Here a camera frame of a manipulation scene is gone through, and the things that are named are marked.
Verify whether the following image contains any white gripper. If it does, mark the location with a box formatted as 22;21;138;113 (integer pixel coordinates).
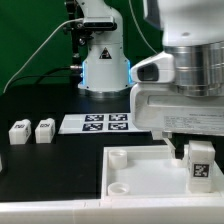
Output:
130;83;224;159

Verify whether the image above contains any white square table top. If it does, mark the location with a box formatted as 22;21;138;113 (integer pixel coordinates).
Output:
101;145;224;199

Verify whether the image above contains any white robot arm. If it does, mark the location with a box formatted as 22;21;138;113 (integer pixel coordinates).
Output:
77;0;224;140

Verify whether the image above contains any white sheet with tags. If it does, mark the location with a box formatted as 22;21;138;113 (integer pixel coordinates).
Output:
59;113;139;134

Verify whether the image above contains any white front wall fence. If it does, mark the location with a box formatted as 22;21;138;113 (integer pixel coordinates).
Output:
0;198;224;224

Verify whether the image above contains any black camera stand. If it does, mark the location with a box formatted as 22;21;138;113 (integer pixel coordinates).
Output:
63;0;86;74

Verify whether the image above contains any black cable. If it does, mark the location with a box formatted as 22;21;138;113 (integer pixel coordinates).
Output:
6;66;83;88

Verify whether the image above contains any white cable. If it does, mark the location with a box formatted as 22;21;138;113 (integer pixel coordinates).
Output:
2;18;84;94

